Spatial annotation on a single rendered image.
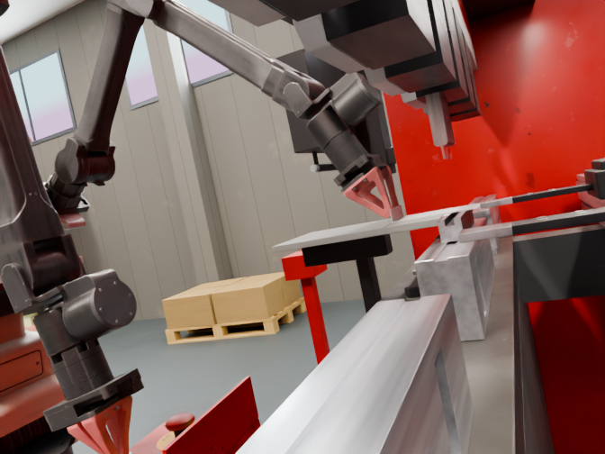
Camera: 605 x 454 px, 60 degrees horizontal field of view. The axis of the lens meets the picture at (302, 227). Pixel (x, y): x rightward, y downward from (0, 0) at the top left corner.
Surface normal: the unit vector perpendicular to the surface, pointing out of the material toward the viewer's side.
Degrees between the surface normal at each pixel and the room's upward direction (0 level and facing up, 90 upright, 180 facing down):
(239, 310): 90
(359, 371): 0
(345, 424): 0
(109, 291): 76
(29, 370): 98
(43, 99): 90
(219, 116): 90
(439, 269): 90
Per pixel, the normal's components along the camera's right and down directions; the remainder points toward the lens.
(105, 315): 0.80, -0.38
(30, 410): 0.89, -0.01
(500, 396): -0.20, -0.98
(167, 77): -0.46, 0.14
